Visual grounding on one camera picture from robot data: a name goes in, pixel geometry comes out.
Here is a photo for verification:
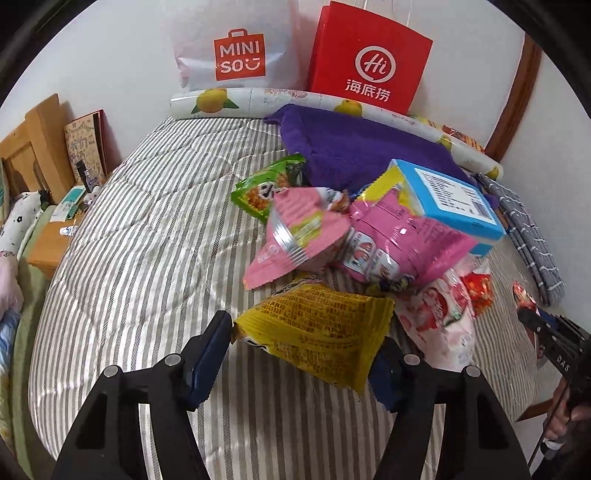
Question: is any small red snack packet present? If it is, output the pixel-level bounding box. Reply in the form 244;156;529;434
461;271;494;316

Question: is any white pink strawberry snack bag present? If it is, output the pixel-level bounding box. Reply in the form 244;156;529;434
394;269;476;372

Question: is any large pink yellow snack bag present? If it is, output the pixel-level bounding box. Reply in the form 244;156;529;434
338;163;476;291

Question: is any pink triangular snack bag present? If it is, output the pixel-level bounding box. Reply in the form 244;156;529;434
242;187;352;290

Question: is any green snack bag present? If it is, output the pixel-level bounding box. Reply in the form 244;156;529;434
230;154;305;224

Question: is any person's right hand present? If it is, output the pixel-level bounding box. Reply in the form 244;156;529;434
544;378;590;441

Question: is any grey checked cloth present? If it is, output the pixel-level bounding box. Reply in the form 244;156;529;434
475;173;565;306

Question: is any blue tissue box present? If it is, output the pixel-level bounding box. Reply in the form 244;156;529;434
390;159;505;257

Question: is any wooden bedside table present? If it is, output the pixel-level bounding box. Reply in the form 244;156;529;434
26;213;85;280

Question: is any striped grey quilt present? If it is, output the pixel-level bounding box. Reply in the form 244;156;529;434
27;115;551;480

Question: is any teal white tube box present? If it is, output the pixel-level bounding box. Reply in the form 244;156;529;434
50;185;87;222

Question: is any white floral pillow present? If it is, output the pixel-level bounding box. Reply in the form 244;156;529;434
0;191;43;259

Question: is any purple towel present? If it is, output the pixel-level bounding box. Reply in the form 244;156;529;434
264;104;476;194

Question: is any wooden headboard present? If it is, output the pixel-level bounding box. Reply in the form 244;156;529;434
1;94;75;204

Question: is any red Haidilao paper bag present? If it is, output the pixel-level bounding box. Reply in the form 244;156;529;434
307;2;433;114

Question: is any fruit print rolled mat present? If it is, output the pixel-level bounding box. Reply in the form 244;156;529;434
169;88;504;180

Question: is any white Miniso plastic bag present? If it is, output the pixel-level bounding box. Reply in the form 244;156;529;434
161;0;304;90

